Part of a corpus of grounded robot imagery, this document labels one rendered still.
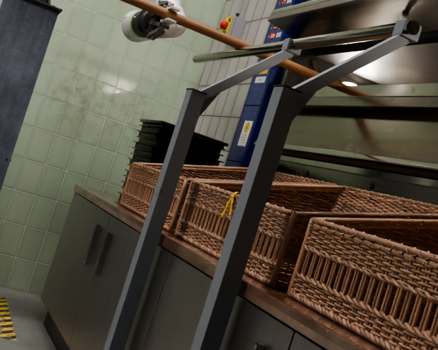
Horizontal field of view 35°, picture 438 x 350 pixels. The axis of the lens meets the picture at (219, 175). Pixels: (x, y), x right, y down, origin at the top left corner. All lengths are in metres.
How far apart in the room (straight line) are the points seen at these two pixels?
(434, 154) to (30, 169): 2.01
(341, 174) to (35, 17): 1.29
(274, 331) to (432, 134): 0.87
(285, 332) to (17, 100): 1.75
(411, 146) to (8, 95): 1.49
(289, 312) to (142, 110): 2.33
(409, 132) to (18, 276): 2.05
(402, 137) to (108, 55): 1.77
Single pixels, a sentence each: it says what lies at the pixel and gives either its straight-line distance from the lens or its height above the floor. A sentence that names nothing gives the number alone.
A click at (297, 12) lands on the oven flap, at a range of 2.44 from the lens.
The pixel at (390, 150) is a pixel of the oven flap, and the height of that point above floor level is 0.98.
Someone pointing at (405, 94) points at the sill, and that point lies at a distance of 2.02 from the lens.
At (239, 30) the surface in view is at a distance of 3.19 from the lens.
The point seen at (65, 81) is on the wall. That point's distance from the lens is 3.30.
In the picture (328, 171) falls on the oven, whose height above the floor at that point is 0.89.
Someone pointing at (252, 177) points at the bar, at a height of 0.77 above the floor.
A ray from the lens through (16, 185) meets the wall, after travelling 3.28.
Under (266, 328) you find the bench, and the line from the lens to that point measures 1.22.
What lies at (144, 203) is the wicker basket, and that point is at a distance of 2.12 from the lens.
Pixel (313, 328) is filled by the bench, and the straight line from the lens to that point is 1.10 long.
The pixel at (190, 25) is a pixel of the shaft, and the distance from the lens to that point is 2.15.
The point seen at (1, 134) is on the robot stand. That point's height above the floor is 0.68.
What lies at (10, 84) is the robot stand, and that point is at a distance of 2.68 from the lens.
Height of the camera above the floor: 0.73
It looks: 1 degrees up
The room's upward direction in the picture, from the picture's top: 18 degrees clockwise
